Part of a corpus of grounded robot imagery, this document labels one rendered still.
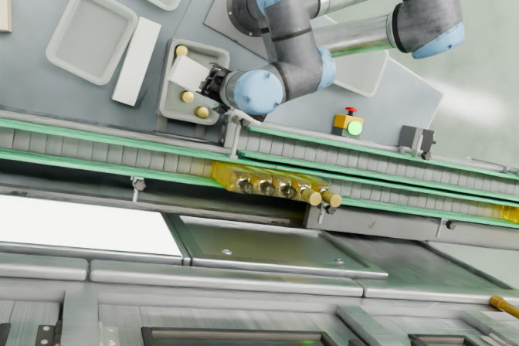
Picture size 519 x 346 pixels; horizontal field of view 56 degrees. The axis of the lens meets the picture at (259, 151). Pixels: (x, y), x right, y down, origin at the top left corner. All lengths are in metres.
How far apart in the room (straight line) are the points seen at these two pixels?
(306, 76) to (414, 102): 1.01
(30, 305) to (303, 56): 0.59
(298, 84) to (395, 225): 0.96
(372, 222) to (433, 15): 0.79
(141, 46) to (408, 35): 0.71
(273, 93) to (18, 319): 0.52
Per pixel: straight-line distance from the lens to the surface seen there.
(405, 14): 1.15
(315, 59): 0.88
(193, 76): 1.13
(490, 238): 2.02
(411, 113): 1.84
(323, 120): 1.65
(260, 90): 0.82
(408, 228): 1.76
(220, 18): 1.51
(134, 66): 1.41
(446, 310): 1.17
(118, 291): 0.87
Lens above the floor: 2.21
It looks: 68 degrees down
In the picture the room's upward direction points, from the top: 115 degrees clockwise
